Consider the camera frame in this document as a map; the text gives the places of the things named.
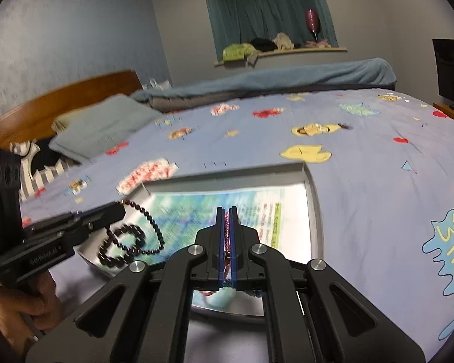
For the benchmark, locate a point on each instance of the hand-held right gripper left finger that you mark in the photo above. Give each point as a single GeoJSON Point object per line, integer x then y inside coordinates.
{"type": "Point", "coordinates": [222, 251]}

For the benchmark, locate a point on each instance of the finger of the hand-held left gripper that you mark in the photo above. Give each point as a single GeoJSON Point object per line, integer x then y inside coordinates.
{"type": "Point", "coordinates": [98, 213]}
{"type": "Point", "coordinates": [70, 232]}

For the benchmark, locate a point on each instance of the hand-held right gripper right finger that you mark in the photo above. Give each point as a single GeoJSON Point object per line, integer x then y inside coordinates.
{"type": "Point", "coordinates": [232, 251]}

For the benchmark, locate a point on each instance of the grey tray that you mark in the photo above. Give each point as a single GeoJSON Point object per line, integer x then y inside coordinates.
{"type": "Point", "coordinates": [314, 211]}

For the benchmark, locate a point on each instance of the person's left hand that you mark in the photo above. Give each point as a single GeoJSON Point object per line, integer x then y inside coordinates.
{"type": "Point", "coordinates": [19, 306]}

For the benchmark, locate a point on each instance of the printed paper sheet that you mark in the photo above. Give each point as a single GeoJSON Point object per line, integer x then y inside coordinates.
{"type": "Point", "coordinates": [259, 211]}

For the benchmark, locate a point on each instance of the striped black white cloth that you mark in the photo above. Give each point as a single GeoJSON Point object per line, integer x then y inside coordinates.
{"type": "Point", "coordinates": [30, 179]}

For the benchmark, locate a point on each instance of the grey pillow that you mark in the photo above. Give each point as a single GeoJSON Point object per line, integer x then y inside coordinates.
{"type": "Point", "coordinates": [98, 128]}

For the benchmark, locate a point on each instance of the wooden headboard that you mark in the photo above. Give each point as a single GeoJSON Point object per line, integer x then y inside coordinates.
{"type": "Point", "coordinates": [60, 94]}

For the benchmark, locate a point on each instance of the white plastic bag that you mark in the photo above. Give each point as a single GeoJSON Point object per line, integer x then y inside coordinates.
{"type": "Point", "coordinates": [159, 84]}

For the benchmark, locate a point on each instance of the blue blanket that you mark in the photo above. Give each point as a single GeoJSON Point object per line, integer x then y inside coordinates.
{"type": "Point", "coordinates": [287, 77]}

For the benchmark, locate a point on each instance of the green bag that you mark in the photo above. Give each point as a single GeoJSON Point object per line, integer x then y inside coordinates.
{"type": "Point", "coordinates": [236, 50]}

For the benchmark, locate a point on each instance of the wooden window sill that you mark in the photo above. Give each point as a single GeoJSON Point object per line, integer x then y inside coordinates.
{"type": "Point", "coordinates": [310, 50]}

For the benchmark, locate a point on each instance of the beige cloth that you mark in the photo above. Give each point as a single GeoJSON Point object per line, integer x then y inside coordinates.
{"type": "Point", "coordinates": [283, 41]}

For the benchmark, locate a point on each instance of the pink cloth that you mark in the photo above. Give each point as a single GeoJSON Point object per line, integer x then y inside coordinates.
{"type": "Point", "coordinates": [317, 43]}

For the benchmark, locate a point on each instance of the pink balloon on stick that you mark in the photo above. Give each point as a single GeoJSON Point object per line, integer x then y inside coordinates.
{"type": "Point", "coordinates": [311, 19]}

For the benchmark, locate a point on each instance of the teal curtain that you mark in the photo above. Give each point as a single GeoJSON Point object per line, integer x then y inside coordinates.
{"type": "Point", "coordinates": [265, 3]}

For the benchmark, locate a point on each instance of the black television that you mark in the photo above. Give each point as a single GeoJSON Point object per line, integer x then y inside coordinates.
{"type": "Point", "coordinates": [452, 72]}

